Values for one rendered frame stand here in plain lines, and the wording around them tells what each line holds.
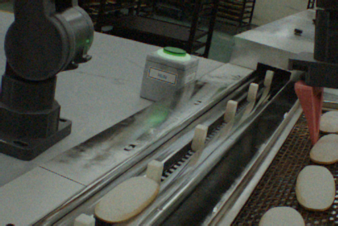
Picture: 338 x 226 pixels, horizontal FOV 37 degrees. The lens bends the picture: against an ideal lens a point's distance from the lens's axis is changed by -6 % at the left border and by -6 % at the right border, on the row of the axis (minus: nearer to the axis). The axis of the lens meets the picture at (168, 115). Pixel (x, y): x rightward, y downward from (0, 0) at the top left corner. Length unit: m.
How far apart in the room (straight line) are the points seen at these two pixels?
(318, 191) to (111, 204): 0.18
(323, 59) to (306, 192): 0.16
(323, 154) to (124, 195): 0.21
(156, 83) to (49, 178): 0.41
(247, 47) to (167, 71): 0.26
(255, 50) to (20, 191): 0.70
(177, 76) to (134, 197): 0.40
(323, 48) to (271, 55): 0.50
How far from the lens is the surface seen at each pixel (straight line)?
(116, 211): 0.46
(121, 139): 0.60
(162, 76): 0.86
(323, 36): 0.55
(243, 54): 1.06
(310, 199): 0.45
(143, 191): 0.50
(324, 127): 0.67
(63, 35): 0.56
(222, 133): 0.71
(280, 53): 1.05
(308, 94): 0.56
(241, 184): 0.47
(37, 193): 0.46
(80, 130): 0.71
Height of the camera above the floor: 1.09
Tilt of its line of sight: 19 degrees down
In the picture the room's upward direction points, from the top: 11 degrees clockwise
